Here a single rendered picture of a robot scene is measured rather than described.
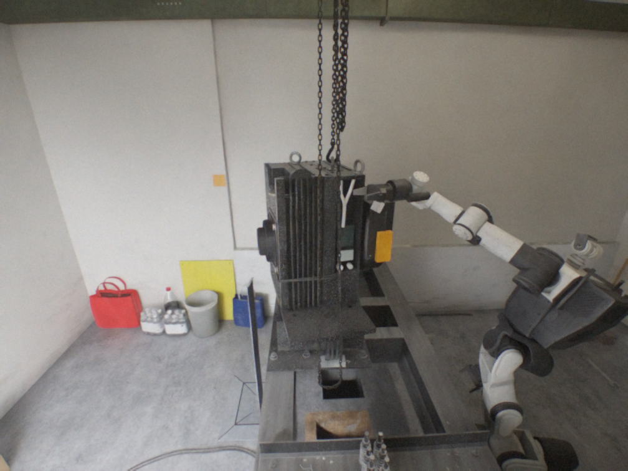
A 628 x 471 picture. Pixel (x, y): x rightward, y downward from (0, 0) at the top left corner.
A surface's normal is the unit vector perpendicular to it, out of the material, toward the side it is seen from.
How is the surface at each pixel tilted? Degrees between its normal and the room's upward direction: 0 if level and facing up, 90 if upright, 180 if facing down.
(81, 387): 0
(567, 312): 68
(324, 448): 83
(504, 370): 90
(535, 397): 0
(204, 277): 87
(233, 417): 10
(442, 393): 0
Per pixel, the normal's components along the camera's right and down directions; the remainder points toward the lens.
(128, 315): 0.08, 0.40
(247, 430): 0.00, -0.84
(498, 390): -0.15, 0.37
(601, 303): -0.87, -0.22
